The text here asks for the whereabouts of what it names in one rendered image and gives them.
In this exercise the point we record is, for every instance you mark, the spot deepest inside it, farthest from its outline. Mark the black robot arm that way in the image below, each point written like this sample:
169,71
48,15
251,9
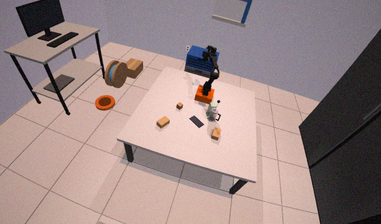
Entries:
212,57

